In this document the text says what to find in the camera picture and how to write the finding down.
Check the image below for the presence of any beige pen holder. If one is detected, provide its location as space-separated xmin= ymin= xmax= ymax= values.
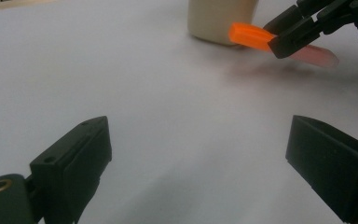
xmin=186 ymin=0 xmax=260 ymax=47

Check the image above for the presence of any orange highlighter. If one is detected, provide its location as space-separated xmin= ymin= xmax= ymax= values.
xmin=227 ymin=21 xmax=340 ymax=69

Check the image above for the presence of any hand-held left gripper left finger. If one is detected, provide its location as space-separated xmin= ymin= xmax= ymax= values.
xmin=29 ymin=116 xmax=113 ymax=224

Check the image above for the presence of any wooden table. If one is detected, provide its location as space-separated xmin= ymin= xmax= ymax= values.
xmin=0 ymin=0 xmax=56 ymax=12

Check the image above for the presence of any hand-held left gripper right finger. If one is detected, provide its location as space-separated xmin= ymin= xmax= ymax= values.
xmin=285 ymin=115 xmax=358 ymax=224

